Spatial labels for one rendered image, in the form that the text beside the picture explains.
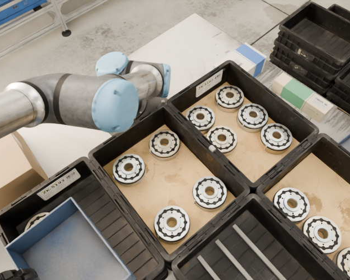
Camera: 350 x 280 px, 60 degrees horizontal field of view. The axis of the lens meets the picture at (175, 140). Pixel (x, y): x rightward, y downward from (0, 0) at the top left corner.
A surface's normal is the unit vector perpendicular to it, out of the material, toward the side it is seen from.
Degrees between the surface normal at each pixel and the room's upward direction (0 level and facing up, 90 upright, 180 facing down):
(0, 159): 0
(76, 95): 25
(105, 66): 10
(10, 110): 66
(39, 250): 1
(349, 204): 0
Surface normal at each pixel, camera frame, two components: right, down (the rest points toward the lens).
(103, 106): -0.14, 0.19
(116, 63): -0.18, -0.57
